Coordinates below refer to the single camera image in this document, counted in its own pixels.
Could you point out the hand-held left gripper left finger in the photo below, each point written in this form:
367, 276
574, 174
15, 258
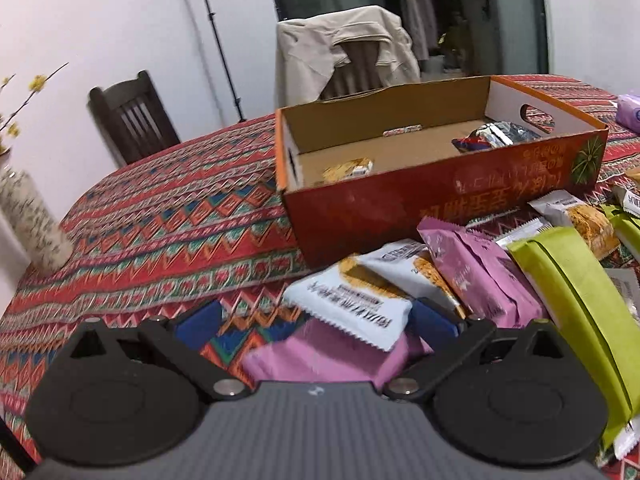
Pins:
200, 322

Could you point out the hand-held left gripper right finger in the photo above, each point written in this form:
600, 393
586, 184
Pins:
432, 322

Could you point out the white cracker packet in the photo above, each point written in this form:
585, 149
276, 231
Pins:
629, 200
400, 262
350, 305
626, 442
520, 234
580, 217

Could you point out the pink snack packet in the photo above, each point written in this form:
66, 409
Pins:
480, 270
325, 357

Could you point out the orange cardboard box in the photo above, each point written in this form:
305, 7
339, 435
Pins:
400, 210

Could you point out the green snack packet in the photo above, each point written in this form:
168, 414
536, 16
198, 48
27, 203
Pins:
625, 225
575, 300

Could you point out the small yellow snack packet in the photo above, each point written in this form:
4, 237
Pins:
347, 170

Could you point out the small red white candy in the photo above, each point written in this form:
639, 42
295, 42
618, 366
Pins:
401, 130

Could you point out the pale grey snack packet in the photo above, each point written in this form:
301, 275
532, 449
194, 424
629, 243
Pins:
625, 287

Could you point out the silver snack packet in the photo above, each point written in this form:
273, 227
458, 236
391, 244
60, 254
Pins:
500, 136

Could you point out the floral ceramic vase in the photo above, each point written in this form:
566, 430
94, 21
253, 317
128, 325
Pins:
30, 220

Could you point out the dark wooden chair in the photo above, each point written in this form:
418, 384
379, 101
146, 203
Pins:
130, 120

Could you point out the brown wooden chair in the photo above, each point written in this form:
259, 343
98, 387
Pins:
357, 70

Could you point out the black light stand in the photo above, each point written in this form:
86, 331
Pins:
220, 45

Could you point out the yellow bag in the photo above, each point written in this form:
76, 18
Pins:
454, 40

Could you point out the beige jacket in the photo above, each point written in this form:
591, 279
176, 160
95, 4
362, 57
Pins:
305, 55

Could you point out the purple tissue pack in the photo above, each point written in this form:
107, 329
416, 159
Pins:
629, 112

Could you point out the pale hanging clothes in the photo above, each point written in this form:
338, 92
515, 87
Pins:
420, 15

